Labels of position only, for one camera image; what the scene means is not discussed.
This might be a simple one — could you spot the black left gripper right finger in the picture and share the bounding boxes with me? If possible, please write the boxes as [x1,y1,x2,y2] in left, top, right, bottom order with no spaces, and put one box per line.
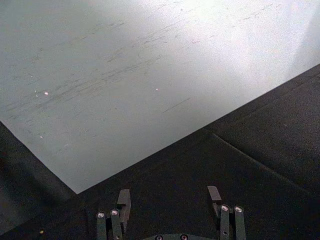
[206,185,247,240]

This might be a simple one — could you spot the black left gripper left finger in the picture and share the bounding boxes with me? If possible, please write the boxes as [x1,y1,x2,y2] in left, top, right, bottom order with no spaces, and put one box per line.
[95,188,132,240]

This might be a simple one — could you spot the black table cloth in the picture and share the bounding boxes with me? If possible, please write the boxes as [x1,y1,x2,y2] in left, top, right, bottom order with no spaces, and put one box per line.
[0,63,320,240]

